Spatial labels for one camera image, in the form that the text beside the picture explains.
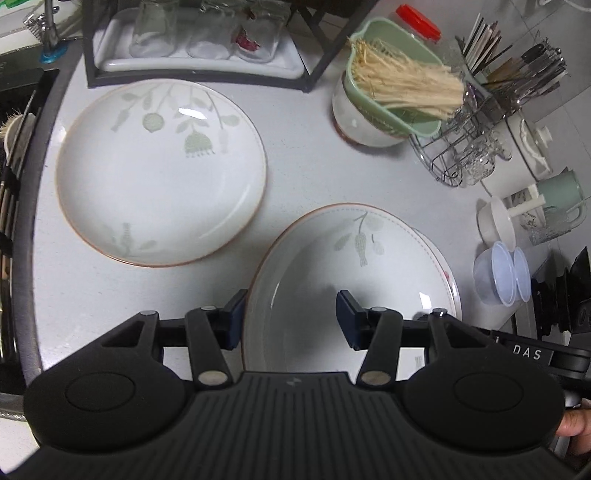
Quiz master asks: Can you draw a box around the green kettle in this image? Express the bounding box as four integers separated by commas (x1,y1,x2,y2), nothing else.
537,168,587,230

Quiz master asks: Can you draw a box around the floral white plate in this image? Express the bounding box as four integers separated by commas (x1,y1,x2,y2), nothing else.
242,203,462,378
55,79,267,267

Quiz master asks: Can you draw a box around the wire cup rack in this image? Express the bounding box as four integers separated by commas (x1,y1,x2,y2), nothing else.
410,94,513,188

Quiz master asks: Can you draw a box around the white electric cooker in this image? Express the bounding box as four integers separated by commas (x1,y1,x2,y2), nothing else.
481,111,553,198

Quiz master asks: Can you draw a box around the white plastic handle tool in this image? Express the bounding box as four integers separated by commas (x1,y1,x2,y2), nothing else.
508,184,546,218

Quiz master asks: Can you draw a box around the white bowl under strainer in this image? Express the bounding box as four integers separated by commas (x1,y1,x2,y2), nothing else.
332,73,408,148

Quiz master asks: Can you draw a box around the green strainer basket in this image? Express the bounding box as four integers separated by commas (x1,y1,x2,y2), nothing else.
345,17,466,138

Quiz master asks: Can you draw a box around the black induction stove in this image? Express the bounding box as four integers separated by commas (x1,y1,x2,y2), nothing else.
531,247,590,350

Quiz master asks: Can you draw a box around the dried noodle bundle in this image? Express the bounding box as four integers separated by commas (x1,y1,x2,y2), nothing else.
352,39,465,120

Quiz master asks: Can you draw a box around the chrome faucet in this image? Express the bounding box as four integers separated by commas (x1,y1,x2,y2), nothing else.
23,0,82,64

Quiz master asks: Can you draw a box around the black dish rack frame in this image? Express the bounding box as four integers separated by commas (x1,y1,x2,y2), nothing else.
81,1,376,93

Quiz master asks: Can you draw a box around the textured glass mug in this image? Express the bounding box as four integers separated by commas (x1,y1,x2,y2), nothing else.
521,207,577,245

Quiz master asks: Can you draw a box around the white drip tray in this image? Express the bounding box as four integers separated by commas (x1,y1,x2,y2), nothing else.
95,7,304,80

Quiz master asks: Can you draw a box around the red-lid glass jar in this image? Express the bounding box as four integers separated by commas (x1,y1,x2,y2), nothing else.
394,4,454,65

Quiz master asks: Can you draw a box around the white ceramic bowl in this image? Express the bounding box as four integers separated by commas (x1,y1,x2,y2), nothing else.
477,197,517,252

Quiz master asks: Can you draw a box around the clear plastic bowl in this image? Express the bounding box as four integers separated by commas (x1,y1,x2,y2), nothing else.
512,247,532,302
473,241,517,307

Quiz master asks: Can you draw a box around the chopstick holder with chopsticks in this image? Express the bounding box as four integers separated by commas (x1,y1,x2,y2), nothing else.
456,16,568,115

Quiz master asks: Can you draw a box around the right hand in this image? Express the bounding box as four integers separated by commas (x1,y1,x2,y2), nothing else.
556,408,591,437

